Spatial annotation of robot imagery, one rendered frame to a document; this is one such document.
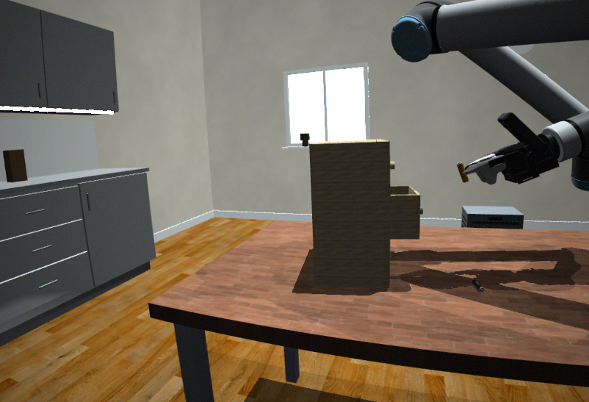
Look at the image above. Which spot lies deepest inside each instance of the black battery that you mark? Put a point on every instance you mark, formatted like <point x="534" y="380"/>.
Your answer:
<point x="479" y="287"/>

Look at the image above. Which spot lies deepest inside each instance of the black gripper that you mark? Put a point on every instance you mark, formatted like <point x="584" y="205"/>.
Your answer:
<point x="523" y="164"/>

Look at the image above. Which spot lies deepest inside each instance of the wooden chest of drawers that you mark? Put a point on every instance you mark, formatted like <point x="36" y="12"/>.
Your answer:
<point x="350" y="201"/>

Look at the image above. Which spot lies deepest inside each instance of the orange aa battery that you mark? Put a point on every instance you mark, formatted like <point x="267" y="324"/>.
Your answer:
<point x="462" y="169"/>

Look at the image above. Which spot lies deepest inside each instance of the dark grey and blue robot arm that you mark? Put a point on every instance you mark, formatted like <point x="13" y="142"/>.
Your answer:
<point x="477" y="27"/>

